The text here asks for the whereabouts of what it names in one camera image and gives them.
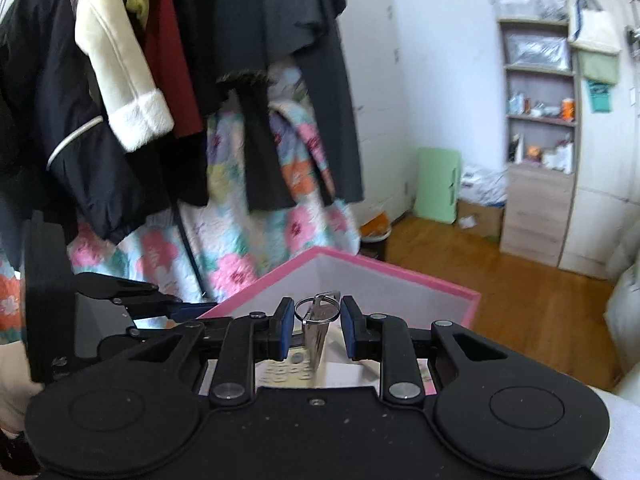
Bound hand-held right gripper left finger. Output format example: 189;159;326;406
112;296;296;407

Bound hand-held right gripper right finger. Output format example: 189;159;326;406
340;295;508;405

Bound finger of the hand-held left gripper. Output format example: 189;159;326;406
75;272;219;322
125;321;202;345

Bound metal key ring with keys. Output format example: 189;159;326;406
294;290;344;387

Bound cream remote control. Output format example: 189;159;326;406
255;347;319;390

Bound pink storage box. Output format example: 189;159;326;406
195;246;482;396

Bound person's left hand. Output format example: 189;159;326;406
0;342;45;433

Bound black clothes rack pole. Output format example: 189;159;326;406
172;200;209;302

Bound hanging clothes on rack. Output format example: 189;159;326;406
0;60;362;346

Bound black bin with orange bag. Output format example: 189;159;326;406
359;212;394;262

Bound cardboard box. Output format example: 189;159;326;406
457;199;506;242

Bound pile of white packets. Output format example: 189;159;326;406
459;165;509;208

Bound navy jacket with white piping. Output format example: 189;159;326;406
0;0;172;247

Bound dark grey coat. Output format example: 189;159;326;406
259;0;365;207

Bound wooden shelf cabinet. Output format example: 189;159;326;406
496;17;581;268

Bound cream coat with fleece cuff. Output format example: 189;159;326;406
75;0;175;154

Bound red garment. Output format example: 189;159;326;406
144;0;205;140

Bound row of cosmetic bottles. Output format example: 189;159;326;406
509;132;574;174
507;91;577;122

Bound white cushion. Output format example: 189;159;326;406
602;265;640;397

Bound black garment with frayed hem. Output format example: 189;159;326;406
169;0;301;212

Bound light wooden wardrobe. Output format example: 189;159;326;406
557;0;640;281

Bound silver plastic bag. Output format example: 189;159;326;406
506;34;571;71

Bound green poster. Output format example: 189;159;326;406
586;80;614;114

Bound pale green cloth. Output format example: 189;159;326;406
580;50;621;86

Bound clear plastic bags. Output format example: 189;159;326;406
487;0;569;23

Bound white tote bag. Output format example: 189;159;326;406
567;0;624;55

